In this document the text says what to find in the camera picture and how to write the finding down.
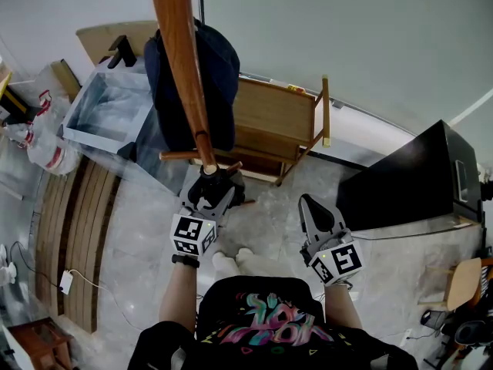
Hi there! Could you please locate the white power adapter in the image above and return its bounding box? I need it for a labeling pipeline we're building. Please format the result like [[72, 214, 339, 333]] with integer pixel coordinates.
[[59, 269, 75, 296]]

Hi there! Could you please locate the flat cardboard sheet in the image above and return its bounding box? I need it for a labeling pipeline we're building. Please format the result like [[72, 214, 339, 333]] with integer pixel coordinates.
[[75, 20, 159, 67]]

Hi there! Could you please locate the black t-shirt with colourful print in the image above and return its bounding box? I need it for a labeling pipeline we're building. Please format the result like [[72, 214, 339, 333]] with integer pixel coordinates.
[[126, 275, 420, 370]]

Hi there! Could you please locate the wooden shelf unit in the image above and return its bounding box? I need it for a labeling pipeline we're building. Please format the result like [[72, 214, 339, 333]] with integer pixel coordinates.
[[191, 74, 333, 187]]

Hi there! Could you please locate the white radiator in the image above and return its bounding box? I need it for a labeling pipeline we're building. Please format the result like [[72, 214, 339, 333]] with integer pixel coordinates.
[[307, 97, 418, 169]]

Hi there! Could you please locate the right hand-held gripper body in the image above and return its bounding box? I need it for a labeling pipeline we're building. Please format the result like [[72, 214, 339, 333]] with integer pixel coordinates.
[[299, 226, 366, 287]]

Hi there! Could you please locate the red-brown wooden stool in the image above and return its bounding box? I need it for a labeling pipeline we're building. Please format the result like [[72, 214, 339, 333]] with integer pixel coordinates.
[[6, 317, 75, 370]]

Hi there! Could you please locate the clear water jug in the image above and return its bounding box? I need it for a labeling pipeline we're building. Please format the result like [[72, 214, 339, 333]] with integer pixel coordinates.
[[32, 66, 72, 130], [25, 127, 80, 176]]

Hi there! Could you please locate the brown wooden coat rack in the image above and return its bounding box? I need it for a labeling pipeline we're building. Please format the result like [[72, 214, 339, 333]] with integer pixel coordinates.
[[148, 0, 244, 177]]

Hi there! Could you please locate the white cable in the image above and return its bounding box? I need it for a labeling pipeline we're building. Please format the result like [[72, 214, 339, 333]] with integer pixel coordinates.
[[71, 268, 144, 331]]

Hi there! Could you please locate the narrow cardboard box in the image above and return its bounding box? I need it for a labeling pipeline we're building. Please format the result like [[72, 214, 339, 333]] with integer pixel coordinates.
[[51, 59, 82, 103]]

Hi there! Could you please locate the person's right forearm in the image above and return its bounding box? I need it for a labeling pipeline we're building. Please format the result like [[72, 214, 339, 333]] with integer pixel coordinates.
[[322, 282, 364, 330]]

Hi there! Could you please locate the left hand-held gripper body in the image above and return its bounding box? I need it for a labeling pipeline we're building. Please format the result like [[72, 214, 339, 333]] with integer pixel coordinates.
[[169, 205, 220, 257]]

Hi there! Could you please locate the person's left forearm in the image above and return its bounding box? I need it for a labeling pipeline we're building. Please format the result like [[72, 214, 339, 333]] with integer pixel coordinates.
[[158, 264, 200, 334]]

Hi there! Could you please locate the black wristband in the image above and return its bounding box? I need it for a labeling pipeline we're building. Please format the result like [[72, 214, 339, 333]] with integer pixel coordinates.
[[171, 253, 201, 270]]

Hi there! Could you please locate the small black stand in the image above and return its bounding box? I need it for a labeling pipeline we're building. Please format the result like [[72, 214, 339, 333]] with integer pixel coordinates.
[[106, 34, 138, 70]]

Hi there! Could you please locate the wooden slatted platform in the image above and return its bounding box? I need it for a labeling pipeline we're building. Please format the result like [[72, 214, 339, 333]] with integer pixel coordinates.
[[34, 156, 123, 335]]

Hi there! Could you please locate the black cabinet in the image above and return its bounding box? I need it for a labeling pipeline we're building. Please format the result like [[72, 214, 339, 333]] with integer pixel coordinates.
[[335, 119, 483, 234]]

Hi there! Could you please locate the black garment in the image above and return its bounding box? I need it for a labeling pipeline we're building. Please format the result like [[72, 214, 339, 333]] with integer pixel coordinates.
[[197, 166, 247, 210]]

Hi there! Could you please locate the black and yellow box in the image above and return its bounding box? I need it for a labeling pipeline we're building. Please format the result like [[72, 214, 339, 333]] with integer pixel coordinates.
[[0, 71, 40, 126]]

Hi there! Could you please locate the person's left white shoe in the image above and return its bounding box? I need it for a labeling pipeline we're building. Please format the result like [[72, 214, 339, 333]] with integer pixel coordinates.
[[211, 251, 236, 278]]

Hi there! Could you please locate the light wooden chair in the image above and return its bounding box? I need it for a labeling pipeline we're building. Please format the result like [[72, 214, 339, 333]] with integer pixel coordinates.
[[418, 256, 493, 312]]

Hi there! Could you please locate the grey marble-look box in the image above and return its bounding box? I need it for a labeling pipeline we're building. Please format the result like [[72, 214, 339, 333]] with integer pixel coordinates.
[[60, 70, 194, 197]]

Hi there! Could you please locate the black cable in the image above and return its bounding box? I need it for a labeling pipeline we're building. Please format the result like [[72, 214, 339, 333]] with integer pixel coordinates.
[[8, 240, 62, 289]]

